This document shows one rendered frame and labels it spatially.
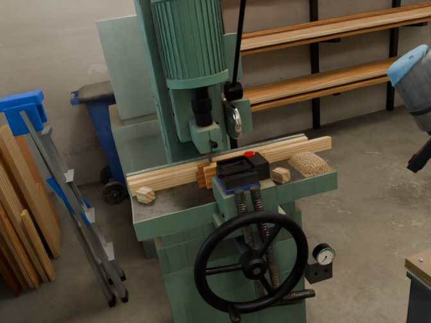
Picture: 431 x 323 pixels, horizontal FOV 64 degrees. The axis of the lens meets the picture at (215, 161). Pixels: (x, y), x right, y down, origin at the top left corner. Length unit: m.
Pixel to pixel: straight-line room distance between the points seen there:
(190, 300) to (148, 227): 0.29
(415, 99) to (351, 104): 3.51
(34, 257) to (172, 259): 1.47
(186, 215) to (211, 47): 0.45
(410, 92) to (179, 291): 0.80
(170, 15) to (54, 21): 2.47
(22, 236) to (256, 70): 2.55
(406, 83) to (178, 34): 0.53
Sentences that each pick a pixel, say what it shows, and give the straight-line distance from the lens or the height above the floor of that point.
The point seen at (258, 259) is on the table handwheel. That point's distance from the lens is 0.84.
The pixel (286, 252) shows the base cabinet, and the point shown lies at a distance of 1.14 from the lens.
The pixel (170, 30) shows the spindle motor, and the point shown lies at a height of 1.35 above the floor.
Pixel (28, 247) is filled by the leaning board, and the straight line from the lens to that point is 2.35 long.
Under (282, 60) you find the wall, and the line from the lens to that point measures 3.77.
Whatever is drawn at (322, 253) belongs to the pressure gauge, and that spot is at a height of 0.68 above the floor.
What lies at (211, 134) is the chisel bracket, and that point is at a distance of 1.00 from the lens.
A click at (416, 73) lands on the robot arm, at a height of 1.20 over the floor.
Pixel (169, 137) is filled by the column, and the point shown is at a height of 1.00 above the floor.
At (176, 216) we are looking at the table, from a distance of 0.95.
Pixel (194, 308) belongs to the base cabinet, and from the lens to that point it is 1.15.
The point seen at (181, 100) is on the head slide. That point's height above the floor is 1.14.
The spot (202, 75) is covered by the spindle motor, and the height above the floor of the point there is 1.23.
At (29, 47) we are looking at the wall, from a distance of 3.37.
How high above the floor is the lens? 1.38
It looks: 23 degrees down
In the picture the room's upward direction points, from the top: 9 degrees counter-clockwise
